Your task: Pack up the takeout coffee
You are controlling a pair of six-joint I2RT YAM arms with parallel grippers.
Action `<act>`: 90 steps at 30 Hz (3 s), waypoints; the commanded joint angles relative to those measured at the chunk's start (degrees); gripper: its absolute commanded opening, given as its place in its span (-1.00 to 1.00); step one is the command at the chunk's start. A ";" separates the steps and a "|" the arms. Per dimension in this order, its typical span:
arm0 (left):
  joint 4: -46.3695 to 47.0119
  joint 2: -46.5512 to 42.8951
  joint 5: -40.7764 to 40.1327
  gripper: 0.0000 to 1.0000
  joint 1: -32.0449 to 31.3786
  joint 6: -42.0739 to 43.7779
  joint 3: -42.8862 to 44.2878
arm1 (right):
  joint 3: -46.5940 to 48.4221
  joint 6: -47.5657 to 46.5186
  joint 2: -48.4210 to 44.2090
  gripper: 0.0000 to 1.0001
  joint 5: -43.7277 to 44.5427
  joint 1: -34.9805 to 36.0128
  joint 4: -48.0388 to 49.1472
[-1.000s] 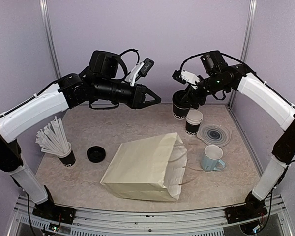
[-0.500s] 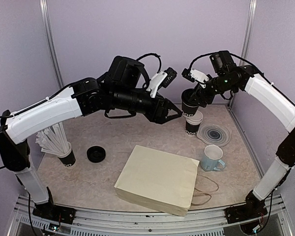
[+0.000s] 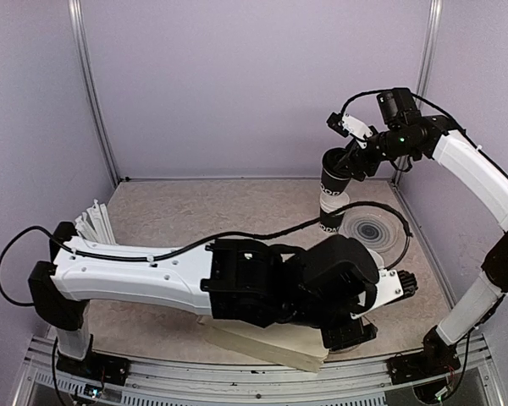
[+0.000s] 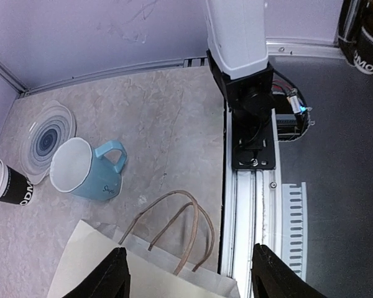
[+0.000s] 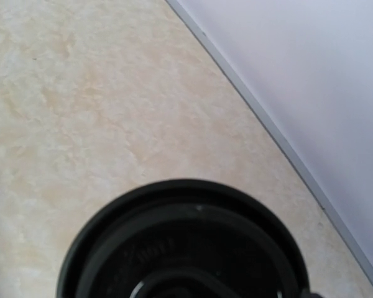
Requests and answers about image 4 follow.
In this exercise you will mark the stack of paper cups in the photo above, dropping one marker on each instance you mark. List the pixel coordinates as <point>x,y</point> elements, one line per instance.
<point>15,188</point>

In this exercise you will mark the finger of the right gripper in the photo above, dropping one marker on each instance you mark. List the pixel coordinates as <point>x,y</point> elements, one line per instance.
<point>349,26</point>

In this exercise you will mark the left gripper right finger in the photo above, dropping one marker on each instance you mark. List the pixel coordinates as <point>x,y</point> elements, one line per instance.
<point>272,278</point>

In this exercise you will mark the grey swirl silicone lid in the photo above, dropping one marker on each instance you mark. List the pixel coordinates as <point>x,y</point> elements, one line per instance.
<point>54,125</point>

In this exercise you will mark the light blue ceramic mug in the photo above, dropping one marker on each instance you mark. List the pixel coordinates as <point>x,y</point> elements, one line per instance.
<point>91,173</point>

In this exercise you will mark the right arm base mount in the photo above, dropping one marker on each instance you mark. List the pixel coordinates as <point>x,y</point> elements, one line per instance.
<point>253,143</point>

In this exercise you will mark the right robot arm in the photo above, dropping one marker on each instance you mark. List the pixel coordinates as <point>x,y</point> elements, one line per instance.
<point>237,43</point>

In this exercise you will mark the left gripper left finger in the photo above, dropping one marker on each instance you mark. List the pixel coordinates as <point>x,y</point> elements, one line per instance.
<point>111,278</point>

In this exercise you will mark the right aluminium corner post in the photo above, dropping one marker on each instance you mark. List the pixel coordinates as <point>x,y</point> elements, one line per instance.
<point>12,80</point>

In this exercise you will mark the beige paper bag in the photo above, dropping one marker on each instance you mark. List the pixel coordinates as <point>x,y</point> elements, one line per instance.
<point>172,264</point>

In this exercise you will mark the aluminium front rail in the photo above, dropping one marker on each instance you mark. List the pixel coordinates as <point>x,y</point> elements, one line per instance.
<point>259,208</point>

